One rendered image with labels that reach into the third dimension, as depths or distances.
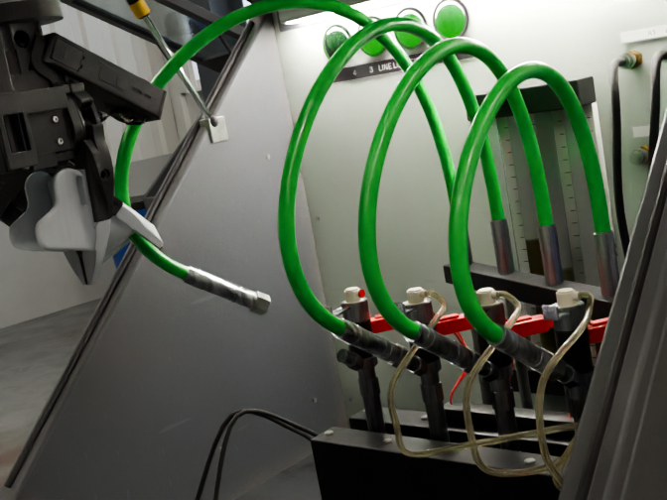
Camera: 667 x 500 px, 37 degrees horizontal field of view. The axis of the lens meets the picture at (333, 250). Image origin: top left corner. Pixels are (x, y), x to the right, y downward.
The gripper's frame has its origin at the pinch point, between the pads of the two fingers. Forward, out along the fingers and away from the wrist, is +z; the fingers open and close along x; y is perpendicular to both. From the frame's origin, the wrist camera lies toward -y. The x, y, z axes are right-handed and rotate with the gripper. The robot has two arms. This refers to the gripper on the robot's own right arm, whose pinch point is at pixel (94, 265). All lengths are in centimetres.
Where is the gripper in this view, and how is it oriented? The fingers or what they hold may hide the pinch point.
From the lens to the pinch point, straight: 79.0
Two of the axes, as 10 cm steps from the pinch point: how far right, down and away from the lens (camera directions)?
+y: -6.5, 2.4, -7.2
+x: 7.4, -0.2, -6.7
